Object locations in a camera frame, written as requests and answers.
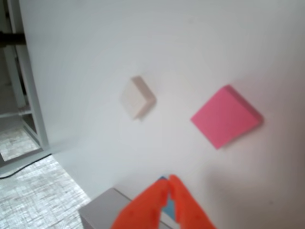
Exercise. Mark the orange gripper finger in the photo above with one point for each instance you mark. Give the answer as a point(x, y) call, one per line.
point(190, 214)
point(140, 210)

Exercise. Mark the blue cuboid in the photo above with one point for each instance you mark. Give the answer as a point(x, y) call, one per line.
point(169, 207)

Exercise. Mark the white cardboard bin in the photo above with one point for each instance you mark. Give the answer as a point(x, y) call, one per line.
point(102, 207)

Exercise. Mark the pink cuboid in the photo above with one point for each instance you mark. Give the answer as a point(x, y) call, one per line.
point(224, 117)

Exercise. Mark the white cuboid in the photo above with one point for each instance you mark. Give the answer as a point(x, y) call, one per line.
point(138, 100)

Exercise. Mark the black power adapter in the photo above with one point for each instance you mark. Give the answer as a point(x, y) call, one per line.
point(12, 39)

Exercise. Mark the white shelf frame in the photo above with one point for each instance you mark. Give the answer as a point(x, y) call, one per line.
point(35, 95)

